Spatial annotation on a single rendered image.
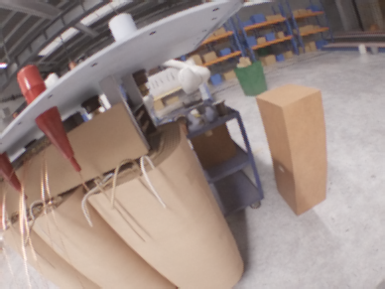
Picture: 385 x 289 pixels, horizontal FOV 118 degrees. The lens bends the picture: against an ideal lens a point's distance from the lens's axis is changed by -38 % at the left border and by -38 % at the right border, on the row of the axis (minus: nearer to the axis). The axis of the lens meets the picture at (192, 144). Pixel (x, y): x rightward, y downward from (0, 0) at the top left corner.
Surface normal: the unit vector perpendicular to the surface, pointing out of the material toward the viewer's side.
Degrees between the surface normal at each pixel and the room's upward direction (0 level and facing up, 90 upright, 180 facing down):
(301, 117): 90
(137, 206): 90
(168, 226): 90
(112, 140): 90
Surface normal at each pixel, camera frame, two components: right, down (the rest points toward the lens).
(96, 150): 0.10, 0.37
